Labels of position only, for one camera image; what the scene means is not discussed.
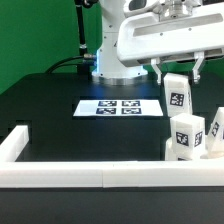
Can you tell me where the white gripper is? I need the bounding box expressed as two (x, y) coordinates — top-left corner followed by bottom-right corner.
(117, 3), (224, 85)

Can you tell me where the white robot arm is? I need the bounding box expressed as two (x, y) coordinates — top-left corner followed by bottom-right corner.
(93, 0), (224, 85)

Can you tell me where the white paper marker sheet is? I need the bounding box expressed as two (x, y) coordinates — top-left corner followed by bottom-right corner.
(74, 99), (163, 117)

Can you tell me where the white U-shaped fence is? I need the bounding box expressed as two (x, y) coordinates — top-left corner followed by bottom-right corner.
(0, 125), (224, 188)

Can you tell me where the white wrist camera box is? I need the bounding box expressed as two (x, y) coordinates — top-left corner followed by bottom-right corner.
(123, 0), (159, 17)

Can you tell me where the black cable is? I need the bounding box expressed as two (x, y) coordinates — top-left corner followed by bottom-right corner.
(44, 54), (98, 75)

